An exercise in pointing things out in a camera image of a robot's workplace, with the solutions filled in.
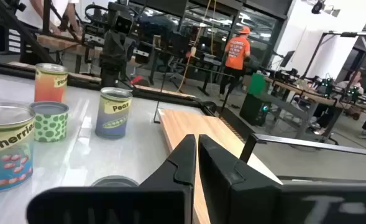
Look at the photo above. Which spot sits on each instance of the blue cherries label can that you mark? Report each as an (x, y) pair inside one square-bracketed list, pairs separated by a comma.
[(8, 155)]

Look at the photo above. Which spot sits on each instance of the wooden workbench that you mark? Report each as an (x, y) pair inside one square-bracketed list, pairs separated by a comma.
[(61, 43)]

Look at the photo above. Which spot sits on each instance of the black ceiling spotlight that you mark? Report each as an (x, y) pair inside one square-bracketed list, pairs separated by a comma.
[(317, 7)]

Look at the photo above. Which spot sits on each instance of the blue peas label can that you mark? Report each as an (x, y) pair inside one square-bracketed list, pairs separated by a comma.
[(112, 121)]

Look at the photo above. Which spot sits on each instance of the green panel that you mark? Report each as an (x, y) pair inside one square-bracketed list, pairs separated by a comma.
[(256, 84)]

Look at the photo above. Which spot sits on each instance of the green polka-dot peas can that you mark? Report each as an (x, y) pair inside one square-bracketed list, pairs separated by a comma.
[(50, 127)]

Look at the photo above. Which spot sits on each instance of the black metal rig frame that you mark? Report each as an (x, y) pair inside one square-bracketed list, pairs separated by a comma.
[(356, 33)]

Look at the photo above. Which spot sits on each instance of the wooden shelf with black frame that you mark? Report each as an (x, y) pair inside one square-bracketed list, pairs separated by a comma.
[(195, 124)]

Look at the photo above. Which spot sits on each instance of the green sliced peaches can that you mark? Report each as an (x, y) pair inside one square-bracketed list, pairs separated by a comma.
[(114, 182)]

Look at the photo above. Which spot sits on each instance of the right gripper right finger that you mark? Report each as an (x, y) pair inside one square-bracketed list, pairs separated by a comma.
[(226, 186)]

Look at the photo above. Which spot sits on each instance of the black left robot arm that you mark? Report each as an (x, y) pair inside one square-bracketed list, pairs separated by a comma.
[(112, 76)]

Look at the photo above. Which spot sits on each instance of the black computer tower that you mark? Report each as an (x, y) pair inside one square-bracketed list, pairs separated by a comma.
[(254, 109)]

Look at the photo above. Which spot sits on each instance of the person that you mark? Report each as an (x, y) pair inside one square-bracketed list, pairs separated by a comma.
[(237, 53), (33, 12), (353, 82)]

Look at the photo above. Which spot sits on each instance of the long wooden desk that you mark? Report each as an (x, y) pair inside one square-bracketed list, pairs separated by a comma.
[(310, 98)]

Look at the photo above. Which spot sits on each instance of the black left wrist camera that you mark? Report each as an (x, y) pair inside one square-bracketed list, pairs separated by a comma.
[(122, 24)]

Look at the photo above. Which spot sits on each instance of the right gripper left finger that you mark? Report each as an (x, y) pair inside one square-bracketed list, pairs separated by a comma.
[(179, 168)]

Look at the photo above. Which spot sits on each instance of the black aluminium table frame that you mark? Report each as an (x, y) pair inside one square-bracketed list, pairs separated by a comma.
[(86, 84)]

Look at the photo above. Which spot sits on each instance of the orange pineapple label can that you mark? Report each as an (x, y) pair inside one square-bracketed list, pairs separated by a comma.
[(49, 87)]

